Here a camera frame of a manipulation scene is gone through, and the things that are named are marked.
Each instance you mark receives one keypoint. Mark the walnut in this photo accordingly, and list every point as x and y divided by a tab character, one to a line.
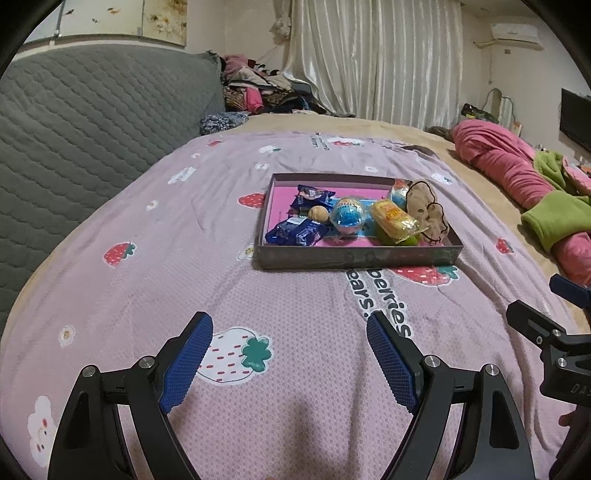
318	214

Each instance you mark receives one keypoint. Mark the shallow grey box pink bottom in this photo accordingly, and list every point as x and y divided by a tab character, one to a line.
323	258

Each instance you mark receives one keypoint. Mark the beige mesh scrunchie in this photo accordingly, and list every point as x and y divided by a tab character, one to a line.
422	203

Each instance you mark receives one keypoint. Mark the yellow snack packet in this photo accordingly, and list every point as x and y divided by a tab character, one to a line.
392	219

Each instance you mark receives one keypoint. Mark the blue red-print snack packet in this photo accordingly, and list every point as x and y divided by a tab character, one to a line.
314	196

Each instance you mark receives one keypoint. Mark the small toy egg capsule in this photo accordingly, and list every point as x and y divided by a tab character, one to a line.
399	194

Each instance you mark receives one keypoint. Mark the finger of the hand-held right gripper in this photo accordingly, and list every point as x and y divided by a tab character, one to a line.
531	321
570	290

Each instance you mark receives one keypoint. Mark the black television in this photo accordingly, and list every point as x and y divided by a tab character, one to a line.
575	115

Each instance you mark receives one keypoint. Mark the white curtains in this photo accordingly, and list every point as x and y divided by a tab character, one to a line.
369	60

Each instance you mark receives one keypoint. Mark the beige bed sheet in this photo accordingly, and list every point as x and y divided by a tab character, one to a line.
369	127

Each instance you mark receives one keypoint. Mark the grey quilted headboard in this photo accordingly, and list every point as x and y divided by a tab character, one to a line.
92	129

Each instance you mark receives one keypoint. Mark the white metal frame rack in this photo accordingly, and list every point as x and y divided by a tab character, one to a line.
505	108

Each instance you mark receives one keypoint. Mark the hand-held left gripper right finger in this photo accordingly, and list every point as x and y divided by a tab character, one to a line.
392	364

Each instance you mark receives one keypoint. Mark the pink strawberry printed blanket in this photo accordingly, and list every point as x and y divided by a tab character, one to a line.
184	286

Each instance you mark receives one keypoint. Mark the pile of clothes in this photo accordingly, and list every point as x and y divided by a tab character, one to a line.
258	92

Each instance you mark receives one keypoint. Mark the green fleece blanket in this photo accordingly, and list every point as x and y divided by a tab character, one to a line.
554	217

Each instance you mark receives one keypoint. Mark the large toy egg capsule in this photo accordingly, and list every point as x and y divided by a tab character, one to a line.
351	217

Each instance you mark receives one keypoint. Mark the floral wall painting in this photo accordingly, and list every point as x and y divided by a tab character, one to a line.
115	18

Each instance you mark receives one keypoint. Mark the dark bag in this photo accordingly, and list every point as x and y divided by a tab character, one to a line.
475	111

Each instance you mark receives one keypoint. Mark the pink quilt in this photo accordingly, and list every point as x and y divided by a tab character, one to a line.
498	157

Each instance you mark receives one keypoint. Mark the white air conditioner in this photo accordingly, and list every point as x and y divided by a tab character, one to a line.
515	33

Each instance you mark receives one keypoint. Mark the dark blue snack packet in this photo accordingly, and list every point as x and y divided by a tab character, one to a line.
295	230

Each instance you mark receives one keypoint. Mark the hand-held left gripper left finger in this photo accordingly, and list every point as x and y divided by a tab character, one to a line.
187	364

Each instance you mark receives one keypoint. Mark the white curtain tieback pompom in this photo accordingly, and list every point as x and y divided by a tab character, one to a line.
281	25

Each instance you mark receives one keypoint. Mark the dark blue floral cloth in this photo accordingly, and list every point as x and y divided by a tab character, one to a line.
221	122

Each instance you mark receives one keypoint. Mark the person's right hand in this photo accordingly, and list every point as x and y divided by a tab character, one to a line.
567	420

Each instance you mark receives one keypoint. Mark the pink floral quilted cloth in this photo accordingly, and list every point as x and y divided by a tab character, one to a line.
577	177

